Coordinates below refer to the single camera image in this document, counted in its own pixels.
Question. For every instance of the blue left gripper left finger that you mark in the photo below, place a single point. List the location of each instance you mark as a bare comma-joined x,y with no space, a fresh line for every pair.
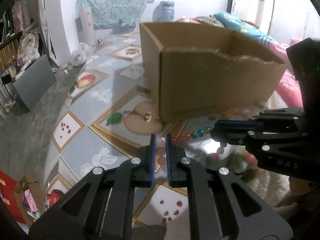
152,150

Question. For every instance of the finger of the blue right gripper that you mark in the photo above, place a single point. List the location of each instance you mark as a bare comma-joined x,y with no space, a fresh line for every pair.
233,132

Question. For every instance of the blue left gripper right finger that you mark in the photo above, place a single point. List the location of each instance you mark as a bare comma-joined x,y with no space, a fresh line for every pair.
168,145

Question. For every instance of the brown cardboard box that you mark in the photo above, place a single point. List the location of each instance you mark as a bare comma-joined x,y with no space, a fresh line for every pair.
198,69

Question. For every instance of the white plastic bag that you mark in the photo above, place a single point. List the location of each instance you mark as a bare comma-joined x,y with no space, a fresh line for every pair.
81,54

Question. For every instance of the teal patterned pillow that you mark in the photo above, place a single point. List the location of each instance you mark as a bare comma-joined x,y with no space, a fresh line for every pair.
233,23

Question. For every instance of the grey storage box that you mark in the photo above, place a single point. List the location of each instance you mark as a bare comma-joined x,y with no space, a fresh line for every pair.
34,82

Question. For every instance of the teal floral hanging cloth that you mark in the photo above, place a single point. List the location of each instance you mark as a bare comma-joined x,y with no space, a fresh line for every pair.
108,13

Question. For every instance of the red bag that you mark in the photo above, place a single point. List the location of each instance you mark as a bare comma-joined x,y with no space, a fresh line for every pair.
7,194

